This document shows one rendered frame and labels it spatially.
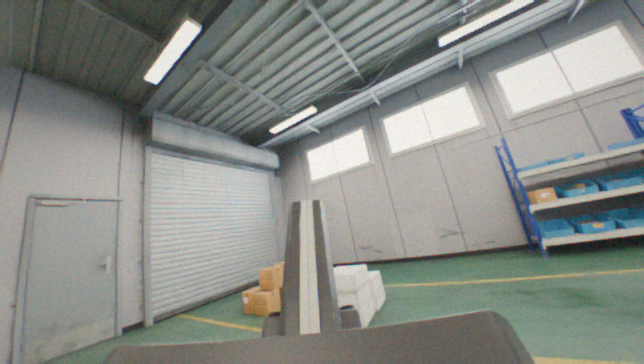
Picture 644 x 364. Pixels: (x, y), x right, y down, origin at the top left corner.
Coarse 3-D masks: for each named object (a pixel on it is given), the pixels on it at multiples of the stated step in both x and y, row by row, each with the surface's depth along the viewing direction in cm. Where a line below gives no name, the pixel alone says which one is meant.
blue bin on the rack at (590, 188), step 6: (582, 180) 289; (552, 186) 319; (558, 186) 315; (564, 186) 311; (570, 186) 307; (588, 186) 279; (594, 186) 262; (558, 192) 299; (564, 192) 284; (570, 192) 275; (576, 192) 272; (582, 192) 269; (588, 192) 266; (594, 192) 263; (558, 198) 305
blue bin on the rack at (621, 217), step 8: (624, 208) 271; (632, 208) 262; (640, 208) 250; (608, 216) 265; (616, 216) 274; (624, 216) 270; (632, 216) 264; (640, 216) 252; (616, 224) 255; (624, 224) 242; (632, 224) 238; (640, 224) 235
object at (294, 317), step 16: (304, 208) 10; (288, 224) 9; (304, 224) 9; (288, 240) 8; (304, 240) 8; (288, 256) 8; (304, 256) 7; (288, 272) 7; (304, 272) 7; (288, 288) 6; (304, 288) 6; (288, 304) 6; (304, 304) 6; (272, 320) 6; (288, 320) 6; (304, 320) 6; (272, 336) 6
